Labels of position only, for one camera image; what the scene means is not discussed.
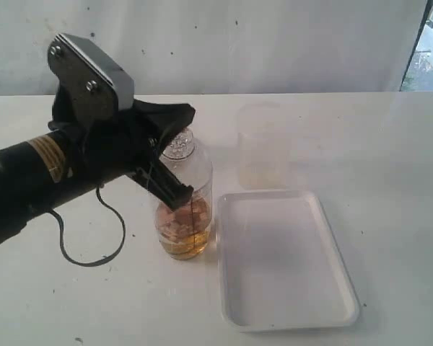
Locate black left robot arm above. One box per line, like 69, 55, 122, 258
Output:
0, 88, 195, 244

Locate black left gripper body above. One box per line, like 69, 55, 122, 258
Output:
47, 86, 159, 187

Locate clear dome strainer lid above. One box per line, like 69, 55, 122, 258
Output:
160, 128, 213, 204

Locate gold foil coins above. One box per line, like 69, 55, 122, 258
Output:
157, 198, 212, 259

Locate translucent plastic container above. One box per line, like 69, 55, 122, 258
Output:
236, 102, 291, 190

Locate white backdrop sheet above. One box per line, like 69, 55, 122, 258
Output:
0, 1, 428, 95

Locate black cable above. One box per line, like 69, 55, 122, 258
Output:
48, 185, 127, 268

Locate white rectangular tray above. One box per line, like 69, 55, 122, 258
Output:
215, 190, 359, 332

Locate black window frame post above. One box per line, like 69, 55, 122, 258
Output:
396, 0, 433, 92

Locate clear shaker body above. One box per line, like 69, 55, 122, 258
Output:
154, 187, 214, 261

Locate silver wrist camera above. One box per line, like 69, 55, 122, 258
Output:
47, 33, 134, 129

